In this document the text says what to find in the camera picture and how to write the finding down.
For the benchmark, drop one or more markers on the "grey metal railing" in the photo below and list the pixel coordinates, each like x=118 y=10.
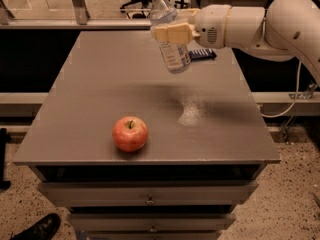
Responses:
x=66 y=20

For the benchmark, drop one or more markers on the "grey drawer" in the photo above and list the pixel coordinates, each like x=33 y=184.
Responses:
x=150 y=222
x=147 y=193

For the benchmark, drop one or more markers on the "red apple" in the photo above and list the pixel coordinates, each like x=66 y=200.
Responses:
x=130 y=134

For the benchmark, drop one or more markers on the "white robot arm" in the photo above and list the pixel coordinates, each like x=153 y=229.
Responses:
x=286 y=29

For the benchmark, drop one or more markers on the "grey drawer cabinet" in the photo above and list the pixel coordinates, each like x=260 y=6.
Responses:
x=134 y=152

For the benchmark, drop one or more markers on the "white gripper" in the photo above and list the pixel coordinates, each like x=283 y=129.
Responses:
x=210 y=26

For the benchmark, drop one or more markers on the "blue label plastic bottle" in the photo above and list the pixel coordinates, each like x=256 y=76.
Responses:
x=173 y=51

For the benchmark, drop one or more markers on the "upper grey drawer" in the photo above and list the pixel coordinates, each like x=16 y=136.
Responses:
x=147 y=193

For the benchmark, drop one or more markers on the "blue striped snack pack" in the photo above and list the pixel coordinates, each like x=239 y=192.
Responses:
x=202 y=54

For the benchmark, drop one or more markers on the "metal floor bracket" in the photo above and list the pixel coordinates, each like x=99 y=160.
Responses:
x=307 y=94

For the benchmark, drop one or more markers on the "black leather shoe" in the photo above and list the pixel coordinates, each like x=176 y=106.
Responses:
x=44 y=229

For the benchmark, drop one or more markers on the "lower grey drawer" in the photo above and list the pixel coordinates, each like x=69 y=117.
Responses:
x=150 y=222

